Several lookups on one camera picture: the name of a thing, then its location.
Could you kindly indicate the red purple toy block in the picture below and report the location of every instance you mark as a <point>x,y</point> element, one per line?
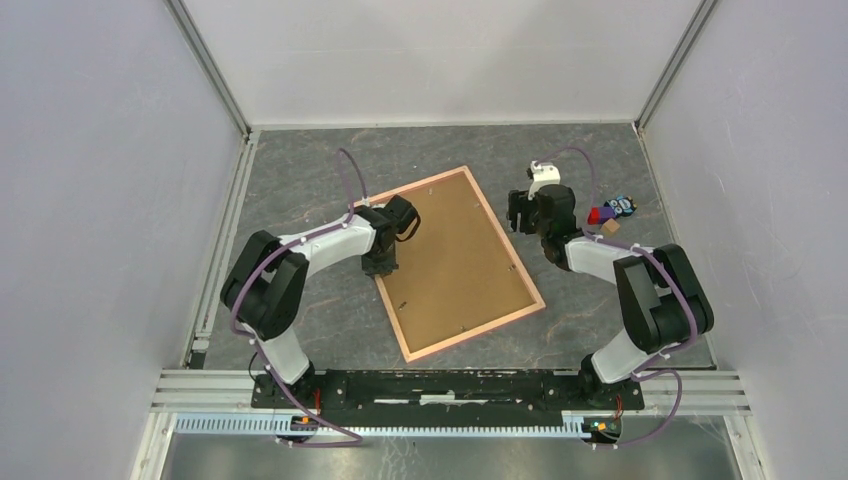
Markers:
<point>600,215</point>

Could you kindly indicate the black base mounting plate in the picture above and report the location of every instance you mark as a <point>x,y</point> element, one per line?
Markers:
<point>444,398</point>

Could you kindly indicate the pink wooden picture frame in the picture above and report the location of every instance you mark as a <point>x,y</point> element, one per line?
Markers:
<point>464,338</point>

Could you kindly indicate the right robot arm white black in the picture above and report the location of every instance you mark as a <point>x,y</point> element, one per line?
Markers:
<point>663,306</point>

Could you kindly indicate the small brown wooden cube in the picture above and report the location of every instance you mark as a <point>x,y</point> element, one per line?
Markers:
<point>610,227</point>

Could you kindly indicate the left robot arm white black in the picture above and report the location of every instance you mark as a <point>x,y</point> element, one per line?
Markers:
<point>264,288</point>

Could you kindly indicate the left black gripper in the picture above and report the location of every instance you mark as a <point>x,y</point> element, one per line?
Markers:
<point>381,268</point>

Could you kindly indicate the blue owl toy block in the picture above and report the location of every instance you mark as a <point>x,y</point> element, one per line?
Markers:
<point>622,206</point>

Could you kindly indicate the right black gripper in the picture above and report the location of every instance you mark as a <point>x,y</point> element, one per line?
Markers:
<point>519,203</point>

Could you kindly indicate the brown cardboard backing board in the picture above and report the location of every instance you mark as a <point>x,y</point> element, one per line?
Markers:
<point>457,258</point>

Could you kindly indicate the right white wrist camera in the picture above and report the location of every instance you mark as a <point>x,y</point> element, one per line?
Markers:
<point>541,174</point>

